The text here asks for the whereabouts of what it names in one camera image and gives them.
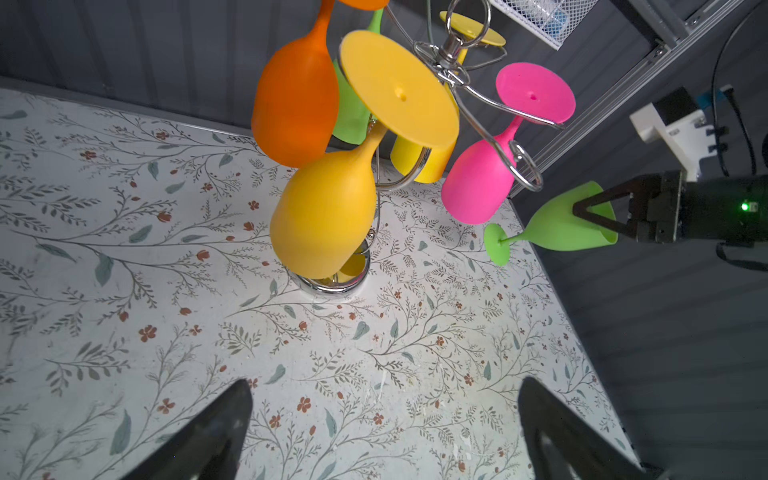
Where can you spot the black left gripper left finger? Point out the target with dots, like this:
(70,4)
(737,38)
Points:
(209,446)

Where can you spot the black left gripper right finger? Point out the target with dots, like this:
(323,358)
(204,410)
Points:
(561,445)

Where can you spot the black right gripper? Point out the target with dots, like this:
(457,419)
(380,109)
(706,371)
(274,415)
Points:
(664,208)

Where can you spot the green wine glass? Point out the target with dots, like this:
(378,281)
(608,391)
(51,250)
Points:
(553,227)
(353,117)

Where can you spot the chrome wine glass rack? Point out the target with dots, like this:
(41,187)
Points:
(354,272)

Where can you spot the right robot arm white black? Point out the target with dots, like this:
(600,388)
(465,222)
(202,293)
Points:
(665,208)

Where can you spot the back yellow wine glass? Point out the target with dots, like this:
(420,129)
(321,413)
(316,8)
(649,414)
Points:
(423,159)

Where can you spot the yellow wine glass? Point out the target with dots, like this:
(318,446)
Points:
(328,206)
(423,159)

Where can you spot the front yellow wine glass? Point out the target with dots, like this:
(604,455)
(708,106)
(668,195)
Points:
(328,206)

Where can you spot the orange wine glass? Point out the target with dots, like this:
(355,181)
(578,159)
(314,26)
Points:
(297,98)

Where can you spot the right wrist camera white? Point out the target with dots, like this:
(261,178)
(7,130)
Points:
(681,124)

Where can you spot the white wire mesh basket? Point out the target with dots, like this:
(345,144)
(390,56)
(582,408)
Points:
(552,21)

